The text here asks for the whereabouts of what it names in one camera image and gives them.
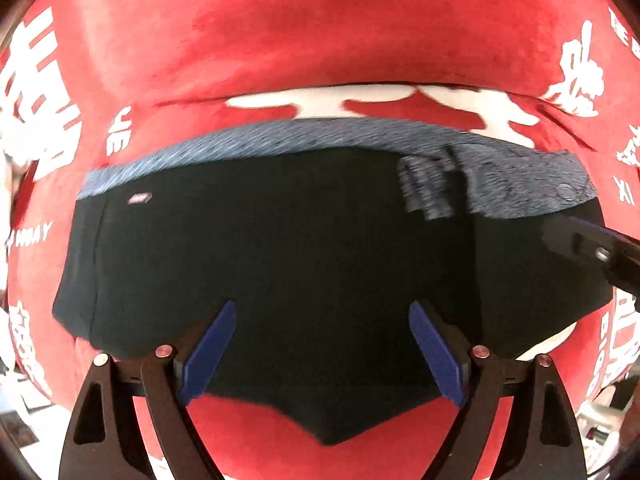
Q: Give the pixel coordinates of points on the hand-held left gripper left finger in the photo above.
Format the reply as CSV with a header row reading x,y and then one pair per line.
x,y
210,350

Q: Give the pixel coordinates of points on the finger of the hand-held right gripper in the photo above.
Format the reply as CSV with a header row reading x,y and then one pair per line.
x,y
575,237

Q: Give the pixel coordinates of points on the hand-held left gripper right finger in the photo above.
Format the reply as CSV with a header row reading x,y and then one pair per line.
x,y
435,350

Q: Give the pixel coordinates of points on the black pants with blue waistband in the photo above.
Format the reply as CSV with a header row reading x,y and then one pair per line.
x,y
300,240

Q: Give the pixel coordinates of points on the red printed sofa cover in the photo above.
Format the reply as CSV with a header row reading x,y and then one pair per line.
x,y
320,35

